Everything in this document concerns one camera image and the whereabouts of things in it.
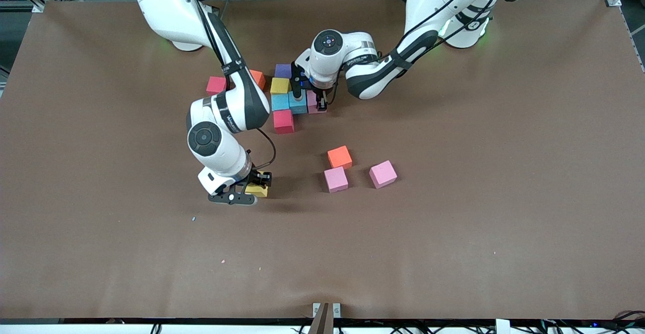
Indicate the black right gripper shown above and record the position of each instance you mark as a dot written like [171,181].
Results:
[257,178]

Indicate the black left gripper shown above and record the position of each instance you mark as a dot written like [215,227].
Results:
[321,94]

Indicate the light pink foam cube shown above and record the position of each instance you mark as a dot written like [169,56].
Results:
[336,178]
[311,103]
[383,173]

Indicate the yellow foam cube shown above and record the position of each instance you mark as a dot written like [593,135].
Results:
[280,85]
[259,191]

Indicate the chipped blue foam cube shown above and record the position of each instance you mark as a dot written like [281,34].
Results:
[279,102]

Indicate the red foam cube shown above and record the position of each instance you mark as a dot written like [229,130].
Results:
[283,122]
[215,85]

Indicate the purple foam cube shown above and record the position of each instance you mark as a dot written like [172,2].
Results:
[283,70]

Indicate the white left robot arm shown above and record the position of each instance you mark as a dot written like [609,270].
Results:
[373,69]

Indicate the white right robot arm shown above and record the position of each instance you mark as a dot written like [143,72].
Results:
[227,112]

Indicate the dented orange foam cube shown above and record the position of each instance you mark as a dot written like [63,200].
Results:
[259,78]

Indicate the metal table clamp bracket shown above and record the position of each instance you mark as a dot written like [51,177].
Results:
[326,311]

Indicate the aluminium table edge rail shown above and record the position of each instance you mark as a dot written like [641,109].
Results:
[636,37]

